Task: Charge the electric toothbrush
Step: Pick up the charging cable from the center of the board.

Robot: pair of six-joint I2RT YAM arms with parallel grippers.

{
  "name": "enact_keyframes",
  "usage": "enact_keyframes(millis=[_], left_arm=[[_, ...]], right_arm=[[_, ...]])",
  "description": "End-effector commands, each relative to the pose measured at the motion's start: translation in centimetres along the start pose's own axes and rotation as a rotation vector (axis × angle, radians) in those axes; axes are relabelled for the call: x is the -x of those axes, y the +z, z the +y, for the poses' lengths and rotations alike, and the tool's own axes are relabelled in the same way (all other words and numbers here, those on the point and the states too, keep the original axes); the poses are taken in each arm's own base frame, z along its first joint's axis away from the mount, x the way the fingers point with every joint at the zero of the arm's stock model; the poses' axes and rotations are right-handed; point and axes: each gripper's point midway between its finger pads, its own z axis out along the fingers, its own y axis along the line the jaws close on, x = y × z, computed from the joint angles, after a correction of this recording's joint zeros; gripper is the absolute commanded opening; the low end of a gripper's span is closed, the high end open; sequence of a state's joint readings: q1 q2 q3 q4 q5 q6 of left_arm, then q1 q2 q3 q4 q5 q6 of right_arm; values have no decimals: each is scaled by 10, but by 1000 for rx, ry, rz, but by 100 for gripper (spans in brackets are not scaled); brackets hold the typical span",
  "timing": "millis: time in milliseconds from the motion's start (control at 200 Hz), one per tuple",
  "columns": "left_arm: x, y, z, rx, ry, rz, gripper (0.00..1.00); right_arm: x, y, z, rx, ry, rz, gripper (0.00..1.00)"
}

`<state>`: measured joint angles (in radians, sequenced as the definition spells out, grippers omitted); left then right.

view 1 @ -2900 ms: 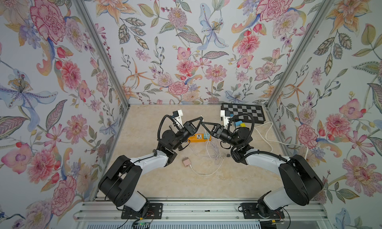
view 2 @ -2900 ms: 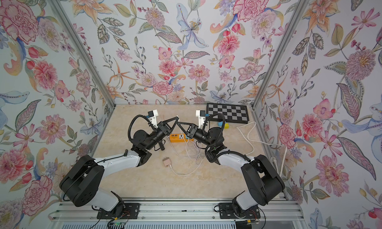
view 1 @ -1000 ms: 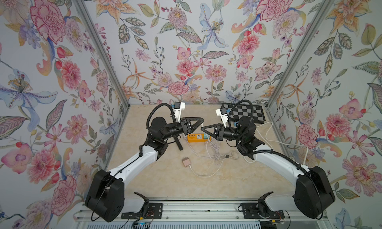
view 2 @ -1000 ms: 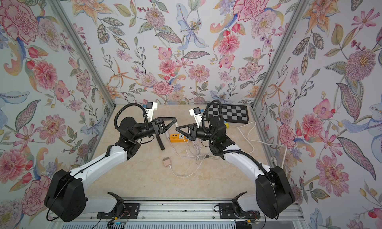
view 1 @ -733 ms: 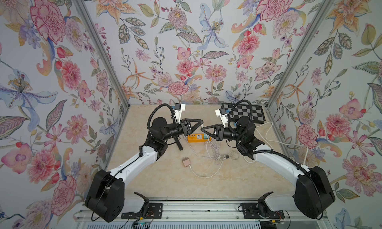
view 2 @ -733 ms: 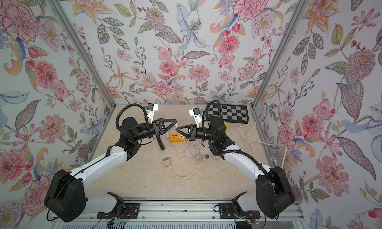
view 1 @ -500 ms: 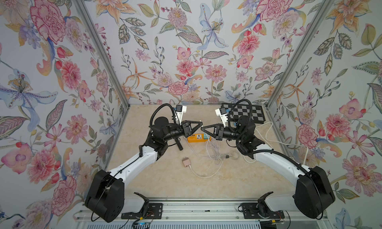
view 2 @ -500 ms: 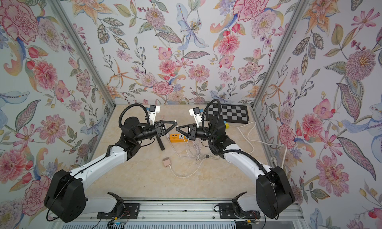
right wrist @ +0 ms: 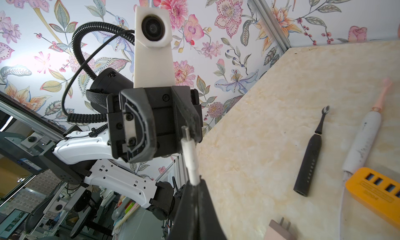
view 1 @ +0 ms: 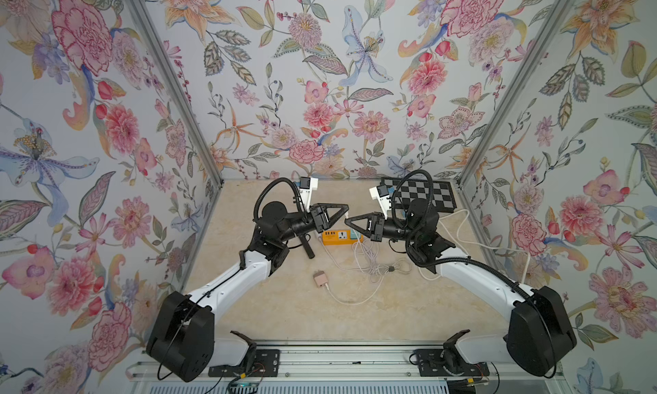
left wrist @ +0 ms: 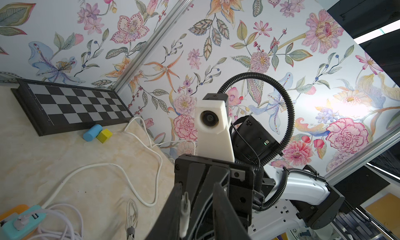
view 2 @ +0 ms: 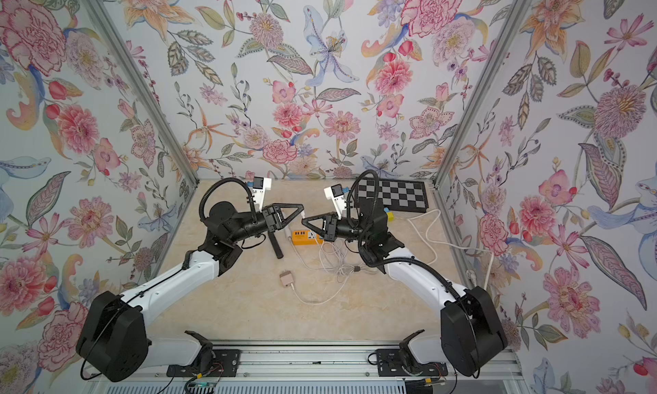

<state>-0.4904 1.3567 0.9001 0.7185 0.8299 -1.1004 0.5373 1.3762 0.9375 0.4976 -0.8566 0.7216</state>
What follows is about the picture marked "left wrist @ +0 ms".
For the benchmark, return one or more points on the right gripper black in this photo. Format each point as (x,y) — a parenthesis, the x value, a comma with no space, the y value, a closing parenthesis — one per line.
(198,175)

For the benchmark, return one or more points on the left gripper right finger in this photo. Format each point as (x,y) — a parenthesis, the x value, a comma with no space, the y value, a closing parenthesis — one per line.
(227,225)

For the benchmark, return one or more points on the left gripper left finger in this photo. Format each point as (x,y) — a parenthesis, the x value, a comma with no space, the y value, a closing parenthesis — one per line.
(166,226)

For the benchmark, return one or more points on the teal usb charger adapter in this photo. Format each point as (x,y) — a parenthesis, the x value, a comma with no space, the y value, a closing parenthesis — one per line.
(21,226)

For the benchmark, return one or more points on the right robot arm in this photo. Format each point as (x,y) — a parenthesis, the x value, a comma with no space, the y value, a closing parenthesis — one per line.
(283,198)

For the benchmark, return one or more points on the yellow cube block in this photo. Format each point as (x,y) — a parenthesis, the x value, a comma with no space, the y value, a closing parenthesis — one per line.
(104,135)

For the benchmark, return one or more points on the blue cylinder block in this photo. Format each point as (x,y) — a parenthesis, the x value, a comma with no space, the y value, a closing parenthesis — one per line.
(92,133)

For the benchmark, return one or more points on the orange power strip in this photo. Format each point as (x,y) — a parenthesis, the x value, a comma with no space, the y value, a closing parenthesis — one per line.
(5,217)

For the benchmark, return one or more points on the black white checkerboard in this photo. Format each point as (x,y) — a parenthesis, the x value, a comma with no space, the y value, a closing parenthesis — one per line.
(58,108)

